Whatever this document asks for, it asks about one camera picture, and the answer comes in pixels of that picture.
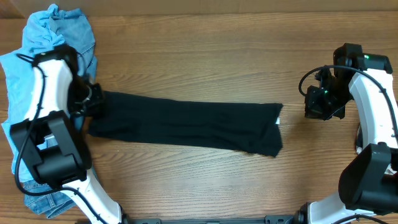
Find black t-shirt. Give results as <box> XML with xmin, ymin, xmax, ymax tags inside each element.
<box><xmin>88</xmin><ymin>91</ymin><xmax>283</xmax><ymax>157</ymax></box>

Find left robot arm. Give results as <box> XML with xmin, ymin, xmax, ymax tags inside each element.
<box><xmin>11</xmin><ymin>44</ymin><xmax>127</xmax><ymax>223</ymax></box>

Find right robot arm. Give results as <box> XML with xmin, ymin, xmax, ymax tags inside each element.
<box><xmin>293</xmin><ymin>43</ymin><xmax>397</xmax><ymax>223</ymax></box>

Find folded dark garment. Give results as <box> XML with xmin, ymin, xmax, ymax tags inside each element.
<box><xmin>355</xmin><ymin>125</ymin><xmax>363</xmax><ymax>154</ymax></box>

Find blue denim jeans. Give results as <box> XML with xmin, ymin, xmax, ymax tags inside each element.
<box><xmin>22</xmin><ymin>4</ymin><xmax>98</xmax><ymax>219</ymax></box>

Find light blue shirt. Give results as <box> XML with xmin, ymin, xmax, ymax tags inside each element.
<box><xmin>1</xmin><ymin>4</ymin><xmax>65</xmax><ymax>170</ymax></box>

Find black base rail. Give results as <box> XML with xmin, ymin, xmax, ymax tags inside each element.
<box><xmin>122</xmin><ymin>213</ymin><xmax>308</xmax><ymax>224</ymax></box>

